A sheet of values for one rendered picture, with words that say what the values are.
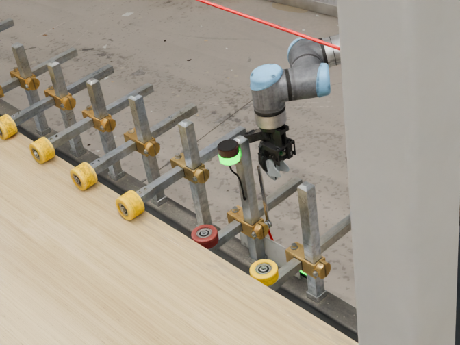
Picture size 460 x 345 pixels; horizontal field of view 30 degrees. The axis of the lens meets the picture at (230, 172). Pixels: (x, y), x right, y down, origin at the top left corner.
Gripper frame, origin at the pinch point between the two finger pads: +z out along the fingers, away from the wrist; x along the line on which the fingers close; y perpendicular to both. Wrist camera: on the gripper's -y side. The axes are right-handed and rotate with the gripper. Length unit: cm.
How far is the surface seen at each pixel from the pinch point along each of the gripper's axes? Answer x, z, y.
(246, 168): -8.3, -7.1, -1.7
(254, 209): -7.5, 8.9, -1.6
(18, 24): 110, 102, -373
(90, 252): -51, 11, -29
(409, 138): -107, -128, 131
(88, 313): -66, 11, -9
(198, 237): -26.0, 10.3, -7.1
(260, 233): -9.0, 16.0, 1.1
